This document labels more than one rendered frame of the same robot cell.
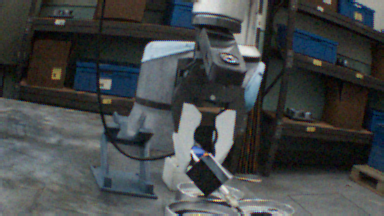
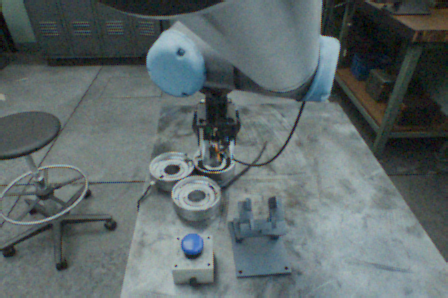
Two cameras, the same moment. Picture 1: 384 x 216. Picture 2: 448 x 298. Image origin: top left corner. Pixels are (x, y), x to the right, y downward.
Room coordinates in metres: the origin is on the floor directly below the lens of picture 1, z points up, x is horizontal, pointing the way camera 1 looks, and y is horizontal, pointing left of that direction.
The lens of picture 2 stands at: (1.36, 0.11, 1.33)
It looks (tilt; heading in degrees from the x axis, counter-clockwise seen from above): 38 degrees down; 193
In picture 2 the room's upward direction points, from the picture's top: straight up
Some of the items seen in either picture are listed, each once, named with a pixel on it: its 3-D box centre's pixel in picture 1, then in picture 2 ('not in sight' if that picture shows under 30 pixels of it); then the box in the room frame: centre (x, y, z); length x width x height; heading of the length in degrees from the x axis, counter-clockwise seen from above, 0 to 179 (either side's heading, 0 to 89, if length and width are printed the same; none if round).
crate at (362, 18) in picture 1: (350, 11); not in sight; (5.01, -1.39, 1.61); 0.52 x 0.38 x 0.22; 108
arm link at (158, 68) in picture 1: (170, 68); not in sight; (1.37, 0.06, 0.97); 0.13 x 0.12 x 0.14; 84
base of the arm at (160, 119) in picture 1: (157, 121); not in sight; (1.37, 0.07, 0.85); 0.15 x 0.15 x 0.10
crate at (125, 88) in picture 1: (103, 76); not in sight; (4.44, 0.69, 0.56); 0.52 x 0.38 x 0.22; 102
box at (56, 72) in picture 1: (48, 61); not in sight; (4.27, 1.20, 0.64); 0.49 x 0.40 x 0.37; 110
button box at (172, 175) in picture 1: (187, 173); (193, 260); (1.05, -0.01, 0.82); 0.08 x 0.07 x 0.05; 15
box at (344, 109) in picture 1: (344, 103); not in sight; (5.01, -1.40, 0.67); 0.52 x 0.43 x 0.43; 105
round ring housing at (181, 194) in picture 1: (208, 202); (196, 198); (0.89, -0.05, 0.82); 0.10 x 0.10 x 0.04
